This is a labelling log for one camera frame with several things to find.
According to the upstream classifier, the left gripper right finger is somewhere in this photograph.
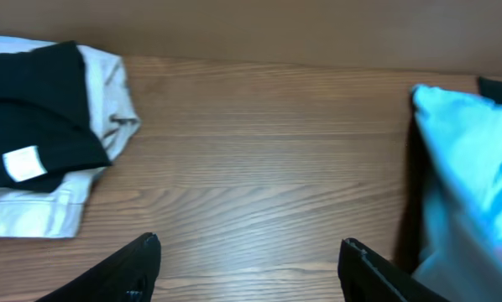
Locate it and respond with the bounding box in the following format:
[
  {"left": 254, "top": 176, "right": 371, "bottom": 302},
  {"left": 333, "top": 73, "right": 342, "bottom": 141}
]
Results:
[{"left": 337, "top": 238, "right": 447, "bottom": 302}]

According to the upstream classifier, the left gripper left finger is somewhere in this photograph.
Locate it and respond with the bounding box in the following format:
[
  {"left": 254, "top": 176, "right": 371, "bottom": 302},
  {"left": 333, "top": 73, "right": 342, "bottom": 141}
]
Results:
[{"left": 37, "top": 232, "right": 161, "bottom": 302}]

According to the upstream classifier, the light blue t-shirt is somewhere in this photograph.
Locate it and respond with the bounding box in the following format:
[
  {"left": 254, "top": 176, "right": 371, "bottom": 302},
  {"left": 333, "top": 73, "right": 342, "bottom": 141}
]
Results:
[{"left": 412, "top": 85, "right": 502, "bottom": 301}]

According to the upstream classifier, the folded beige garment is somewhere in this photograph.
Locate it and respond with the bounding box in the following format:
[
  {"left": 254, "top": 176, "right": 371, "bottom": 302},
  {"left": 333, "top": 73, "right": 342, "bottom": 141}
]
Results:
[{"left": 0, "top": 45, "right": 141, "bottom": 238}]

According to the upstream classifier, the folded black garment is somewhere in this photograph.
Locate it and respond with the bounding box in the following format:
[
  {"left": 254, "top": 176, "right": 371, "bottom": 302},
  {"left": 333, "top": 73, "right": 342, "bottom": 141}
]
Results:
[{"left": 0, "top": 41, "right": 111, "bottom": 193}]

